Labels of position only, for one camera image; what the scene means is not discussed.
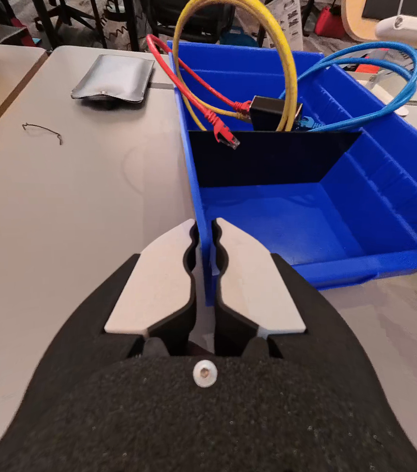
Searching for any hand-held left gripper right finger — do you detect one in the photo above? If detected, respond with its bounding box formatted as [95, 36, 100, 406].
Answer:
[212, 218, 307, 357]

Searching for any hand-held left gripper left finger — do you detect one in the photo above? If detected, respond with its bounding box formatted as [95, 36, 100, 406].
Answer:
[104, 219, 198, 355]

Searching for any blue plastic bin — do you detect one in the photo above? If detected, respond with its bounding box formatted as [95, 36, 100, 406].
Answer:
[167, 40, 417, 307]

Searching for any red ethernet cable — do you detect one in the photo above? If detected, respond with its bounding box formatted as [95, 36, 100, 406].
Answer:
[147, 34, 253, 150]

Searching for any blue ethernet cable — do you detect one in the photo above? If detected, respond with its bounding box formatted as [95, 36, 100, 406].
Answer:
[279, 41, 417, 132]

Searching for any black ethernet splitter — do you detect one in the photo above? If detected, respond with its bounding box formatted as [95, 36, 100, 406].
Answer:
[249, 95, 304, 132]

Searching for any yellow ethernet cable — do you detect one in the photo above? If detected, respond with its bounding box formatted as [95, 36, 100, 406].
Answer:
[173, 0, 298, 133]

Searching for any black bin divider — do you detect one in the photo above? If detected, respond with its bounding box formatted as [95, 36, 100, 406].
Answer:
[188, 130, 362, 188]

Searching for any black pouch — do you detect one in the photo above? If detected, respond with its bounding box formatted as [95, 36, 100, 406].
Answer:
[71, 55, 155, 104]

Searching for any blue bag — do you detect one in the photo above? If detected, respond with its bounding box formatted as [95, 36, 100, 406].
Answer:
[220, 27, 256, 46]

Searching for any printed paper sign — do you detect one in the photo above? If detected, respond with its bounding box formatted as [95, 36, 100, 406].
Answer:
[268, 0, 303, 50]

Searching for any red storage box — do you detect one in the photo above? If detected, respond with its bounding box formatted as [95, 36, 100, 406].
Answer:
[315, 5, 346, 38]

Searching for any bent metal wire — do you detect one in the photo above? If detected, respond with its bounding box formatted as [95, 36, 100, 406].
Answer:
[22, 123, 63, 145]

